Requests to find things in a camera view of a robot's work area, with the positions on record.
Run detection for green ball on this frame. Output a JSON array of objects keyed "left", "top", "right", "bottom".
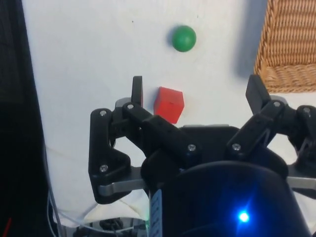
[{"left": 171, "top": 25, "right": 197, "bottom": 53}]

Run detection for red cube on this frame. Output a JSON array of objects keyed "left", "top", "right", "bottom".
[{"left": 153, "top": 86, "right": 185, "bottom": 124}]

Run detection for white cable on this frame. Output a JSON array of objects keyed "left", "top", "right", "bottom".
[{"left": 47, "top": 190, "right": 146, "bottom": 237}]

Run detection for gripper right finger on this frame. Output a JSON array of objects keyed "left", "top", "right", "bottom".
[{"left": 226, "top": 74, "right": 316, "bottom": 190}]

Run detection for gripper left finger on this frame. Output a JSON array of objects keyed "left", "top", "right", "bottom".
[{"left": 88, "top": 76, "right": 203, "bottom": 205}]

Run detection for wicker basket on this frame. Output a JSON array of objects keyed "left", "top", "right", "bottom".
[{"left": 253, "top": 0, "right": 316, "bottom": 94}]

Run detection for black cabinet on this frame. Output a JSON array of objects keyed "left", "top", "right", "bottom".
[{"left": 0, "top": 0, "right": 56, "bottom": 237}]

